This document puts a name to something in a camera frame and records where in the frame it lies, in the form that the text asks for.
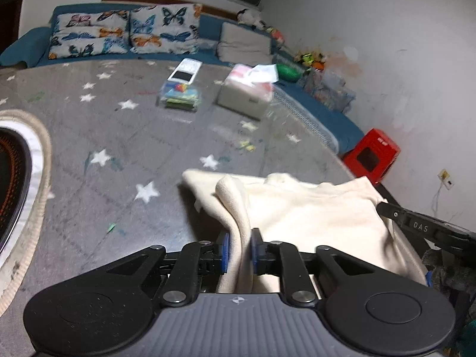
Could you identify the grey star print tablecloth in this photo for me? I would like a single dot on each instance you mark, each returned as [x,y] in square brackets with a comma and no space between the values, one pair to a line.
[111,126]

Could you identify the square butterfly print pillow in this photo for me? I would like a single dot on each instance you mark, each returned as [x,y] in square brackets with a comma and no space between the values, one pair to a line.
[163,29]

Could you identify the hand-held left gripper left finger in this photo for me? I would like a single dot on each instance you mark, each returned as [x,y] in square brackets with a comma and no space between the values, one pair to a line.
[224,253]

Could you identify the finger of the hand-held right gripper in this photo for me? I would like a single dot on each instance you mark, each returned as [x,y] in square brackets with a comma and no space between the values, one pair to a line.
[392,214]

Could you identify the clear toy storage bin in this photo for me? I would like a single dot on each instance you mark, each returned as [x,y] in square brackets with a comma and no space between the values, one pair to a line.
[327,89]

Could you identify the red plastic stool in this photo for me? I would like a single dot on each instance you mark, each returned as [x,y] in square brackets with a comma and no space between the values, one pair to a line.
[372,152]

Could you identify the green plastic bag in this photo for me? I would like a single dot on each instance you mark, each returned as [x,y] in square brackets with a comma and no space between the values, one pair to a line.
[288,71]

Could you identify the dark wooden door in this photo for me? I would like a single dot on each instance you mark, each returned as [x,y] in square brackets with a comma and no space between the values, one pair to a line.
[11,7]

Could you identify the white remote control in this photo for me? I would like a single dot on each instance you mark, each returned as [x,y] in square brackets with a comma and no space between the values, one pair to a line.
[184,71]

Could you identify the cream fleece garment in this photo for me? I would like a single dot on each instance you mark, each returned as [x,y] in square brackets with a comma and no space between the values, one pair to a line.
[316,212]

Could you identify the wide butterfly print pillow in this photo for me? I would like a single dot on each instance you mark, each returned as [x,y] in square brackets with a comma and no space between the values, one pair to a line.
[85,33]

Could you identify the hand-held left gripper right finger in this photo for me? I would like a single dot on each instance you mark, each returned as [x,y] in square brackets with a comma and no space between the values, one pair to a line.
[254,253]

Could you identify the orange plush toy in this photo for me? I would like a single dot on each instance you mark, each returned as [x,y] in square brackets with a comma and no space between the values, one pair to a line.
[277,34]

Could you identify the round black induction cooktop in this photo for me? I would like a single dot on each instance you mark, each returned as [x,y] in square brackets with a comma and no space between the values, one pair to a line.
[11,178]

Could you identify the blue sofa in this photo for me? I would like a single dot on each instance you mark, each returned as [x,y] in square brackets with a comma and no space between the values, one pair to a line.
[26,44]

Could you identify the plain grey pillow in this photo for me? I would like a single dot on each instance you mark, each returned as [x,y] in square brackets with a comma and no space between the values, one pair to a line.
[241,44]

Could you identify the black white plush toy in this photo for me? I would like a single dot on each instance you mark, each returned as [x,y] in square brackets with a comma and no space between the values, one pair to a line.
[249,16]

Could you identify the pile of small toys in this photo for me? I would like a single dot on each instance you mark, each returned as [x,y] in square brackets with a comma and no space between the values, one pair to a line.
[310,59]

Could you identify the white wall socket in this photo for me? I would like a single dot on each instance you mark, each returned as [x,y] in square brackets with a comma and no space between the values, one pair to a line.
[445,178]

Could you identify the white pink tissue box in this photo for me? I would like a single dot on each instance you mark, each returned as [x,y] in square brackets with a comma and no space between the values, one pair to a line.
[241,96]

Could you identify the small clear plastic box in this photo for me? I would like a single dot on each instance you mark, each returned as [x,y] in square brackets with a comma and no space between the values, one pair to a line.
[182,96]

